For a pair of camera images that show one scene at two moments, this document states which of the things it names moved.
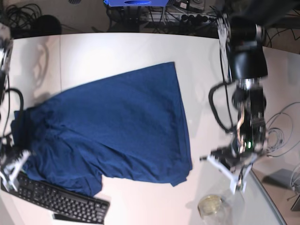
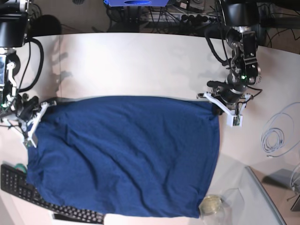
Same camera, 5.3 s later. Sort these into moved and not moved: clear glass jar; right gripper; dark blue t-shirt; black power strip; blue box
Moved: right gripper; dark blue t-shirt
Not moved: black power strip; blue box; clear glass jar
